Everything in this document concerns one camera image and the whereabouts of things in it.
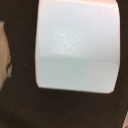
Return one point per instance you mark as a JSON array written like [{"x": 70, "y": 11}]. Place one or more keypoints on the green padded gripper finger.
[{"x": 5, "y": 57}]

